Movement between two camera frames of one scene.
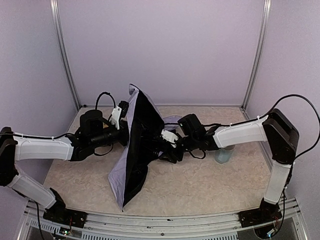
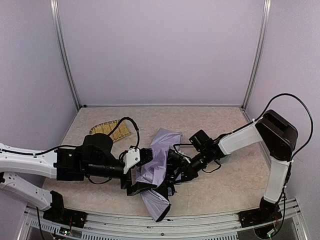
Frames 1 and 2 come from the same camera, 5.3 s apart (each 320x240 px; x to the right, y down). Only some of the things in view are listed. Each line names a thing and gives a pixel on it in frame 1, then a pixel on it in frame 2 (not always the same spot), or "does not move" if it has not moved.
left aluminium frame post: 54,7 does not move
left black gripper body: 124,133 to 128,182
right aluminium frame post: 265,25 does not move
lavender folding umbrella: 145,128 to 151,172
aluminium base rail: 220,226 does not move
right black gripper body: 165,146 to 183,170
